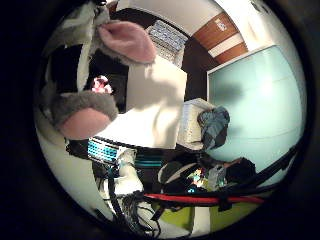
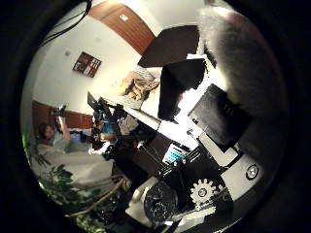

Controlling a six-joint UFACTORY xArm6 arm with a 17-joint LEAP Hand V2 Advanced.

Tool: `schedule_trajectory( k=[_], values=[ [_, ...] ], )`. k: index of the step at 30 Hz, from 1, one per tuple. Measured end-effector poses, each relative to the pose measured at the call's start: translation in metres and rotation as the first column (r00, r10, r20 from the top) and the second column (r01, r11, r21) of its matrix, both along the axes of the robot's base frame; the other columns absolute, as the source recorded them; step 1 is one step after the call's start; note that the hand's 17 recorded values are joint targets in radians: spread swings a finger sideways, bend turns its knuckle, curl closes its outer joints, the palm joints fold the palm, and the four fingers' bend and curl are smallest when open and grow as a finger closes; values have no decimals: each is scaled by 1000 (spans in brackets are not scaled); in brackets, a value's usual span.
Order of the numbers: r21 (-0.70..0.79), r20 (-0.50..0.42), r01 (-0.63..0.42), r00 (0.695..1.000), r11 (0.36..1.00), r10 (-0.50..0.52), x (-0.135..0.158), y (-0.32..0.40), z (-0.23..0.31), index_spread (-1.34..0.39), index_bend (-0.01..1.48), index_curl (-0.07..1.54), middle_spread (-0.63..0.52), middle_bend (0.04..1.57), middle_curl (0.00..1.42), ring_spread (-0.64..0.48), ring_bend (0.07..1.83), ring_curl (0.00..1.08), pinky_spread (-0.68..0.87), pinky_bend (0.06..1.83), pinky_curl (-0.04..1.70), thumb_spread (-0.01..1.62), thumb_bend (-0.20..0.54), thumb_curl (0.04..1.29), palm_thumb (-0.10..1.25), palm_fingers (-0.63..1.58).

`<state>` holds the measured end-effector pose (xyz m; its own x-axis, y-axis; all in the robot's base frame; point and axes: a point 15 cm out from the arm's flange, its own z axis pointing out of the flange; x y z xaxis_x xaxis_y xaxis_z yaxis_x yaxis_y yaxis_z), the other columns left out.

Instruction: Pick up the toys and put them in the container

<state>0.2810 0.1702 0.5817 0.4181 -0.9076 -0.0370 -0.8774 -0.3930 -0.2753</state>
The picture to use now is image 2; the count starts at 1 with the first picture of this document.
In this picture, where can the seated person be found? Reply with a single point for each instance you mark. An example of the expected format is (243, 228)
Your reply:
(56, 137)

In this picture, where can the black laptop screen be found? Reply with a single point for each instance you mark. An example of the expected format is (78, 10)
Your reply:
(92, 101)

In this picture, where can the black equipment stand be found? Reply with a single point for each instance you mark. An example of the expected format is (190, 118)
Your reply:
(111, 126)

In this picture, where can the brown wooden door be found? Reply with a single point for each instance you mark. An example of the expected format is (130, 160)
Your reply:
(129, 27)

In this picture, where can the black fabric container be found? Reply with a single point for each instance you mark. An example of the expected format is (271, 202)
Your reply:
(171, 45)

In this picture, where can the green leafy plant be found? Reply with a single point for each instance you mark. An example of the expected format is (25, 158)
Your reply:
(64, 184)

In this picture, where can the dark framed wall board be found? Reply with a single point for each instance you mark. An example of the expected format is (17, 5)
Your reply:
(86, 64)

